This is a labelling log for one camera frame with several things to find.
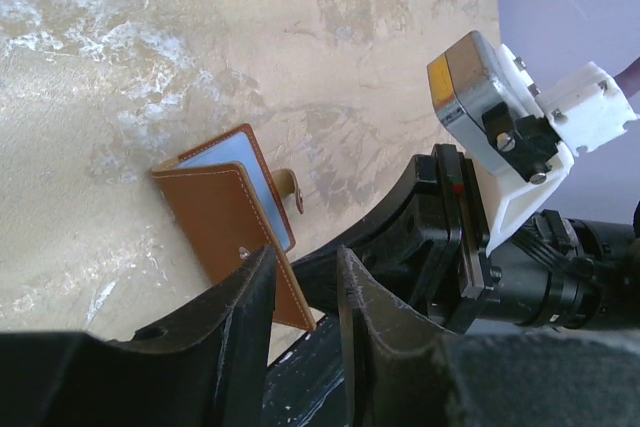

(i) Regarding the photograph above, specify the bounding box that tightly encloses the brown leather card holder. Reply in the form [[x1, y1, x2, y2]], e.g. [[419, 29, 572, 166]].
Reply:
[[151, 123, 316, 331]]

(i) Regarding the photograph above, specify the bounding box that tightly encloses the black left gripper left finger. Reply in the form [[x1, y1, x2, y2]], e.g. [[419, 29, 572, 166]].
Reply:
[[1, 246, 276, 426]]

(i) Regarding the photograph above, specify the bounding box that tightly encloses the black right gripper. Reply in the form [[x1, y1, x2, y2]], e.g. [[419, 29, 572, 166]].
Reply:
[[293, 145, 639, 333]]

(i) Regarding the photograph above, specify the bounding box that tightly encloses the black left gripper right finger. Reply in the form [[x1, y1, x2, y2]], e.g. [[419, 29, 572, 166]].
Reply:
[[337, 247, 639, 426]]

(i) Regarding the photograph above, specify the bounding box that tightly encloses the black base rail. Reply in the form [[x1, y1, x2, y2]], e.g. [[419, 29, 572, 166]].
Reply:
[[260, 316, 348, 427]]

